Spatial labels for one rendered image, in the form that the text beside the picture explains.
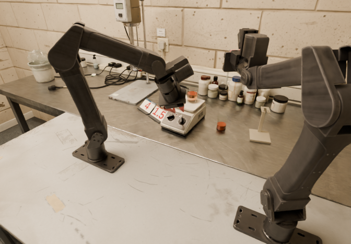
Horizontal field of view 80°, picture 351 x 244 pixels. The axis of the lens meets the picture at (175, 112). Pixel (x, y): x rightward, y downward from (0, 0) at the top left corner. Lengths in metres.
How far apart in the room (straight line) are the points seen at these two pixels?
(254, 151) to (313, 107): 0.51
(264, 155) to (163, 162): 0.38
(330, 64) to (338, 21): 0.89
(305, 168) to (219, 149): 0.44
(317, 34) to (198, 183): 0.92
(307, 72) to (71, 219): 0.64
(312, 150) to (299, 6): 0.92
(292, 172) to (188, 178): 0.34
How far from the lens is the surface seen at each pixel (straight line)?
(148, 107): 1.06
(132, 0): 1.15
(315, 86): 0.37
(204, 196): 0.67
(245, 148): 0.86
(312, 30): 1.26
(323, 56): 0.38
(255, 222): 0.64
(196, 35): 1.36
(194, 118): 0.91
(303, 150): 0.44
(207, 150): 0.82
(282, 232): 0.59
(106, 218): 0.65
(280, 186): 0.51
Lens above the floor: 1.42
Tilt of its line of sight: 30 degrees down
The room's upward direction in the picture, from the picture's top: straight up
